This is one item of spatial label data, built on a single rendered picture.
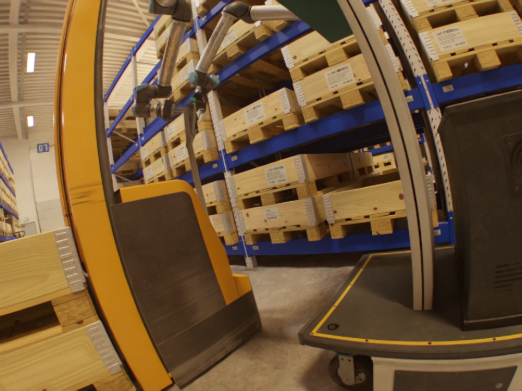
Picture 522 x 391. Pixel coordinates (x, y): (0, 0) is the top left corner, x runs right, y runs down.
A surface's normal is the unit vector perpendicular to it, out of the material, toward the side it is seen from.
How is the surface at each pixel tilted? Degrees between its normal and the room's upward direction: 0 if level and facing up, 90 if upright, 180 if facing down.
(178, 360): 90
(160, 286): 90
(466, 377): 90
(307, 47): 90
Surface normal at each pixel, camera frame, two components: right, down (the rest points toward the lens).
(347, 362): -0.63, 0.17
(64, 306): 0.76, -0.17
